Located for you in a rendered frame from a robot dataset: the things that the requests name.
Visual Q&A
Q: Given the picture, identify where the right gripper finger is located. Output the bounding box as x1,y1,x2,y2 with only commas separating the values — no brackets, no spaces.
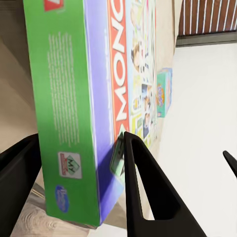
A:
223,150,237,177

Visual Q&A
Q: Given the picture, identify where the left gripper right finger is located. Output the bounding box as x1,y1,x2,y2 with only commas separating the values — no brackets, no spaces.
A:
123,132,207,237

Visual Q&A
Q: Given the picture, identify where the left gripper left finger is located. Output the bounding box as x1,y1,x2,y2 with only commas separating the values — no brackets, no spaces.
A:
0,133,42,237

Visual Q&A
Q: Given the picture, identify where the board game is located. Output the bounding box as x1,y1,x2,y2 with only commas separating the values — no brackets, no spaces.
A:
23,0,158,226
156,68,172,118

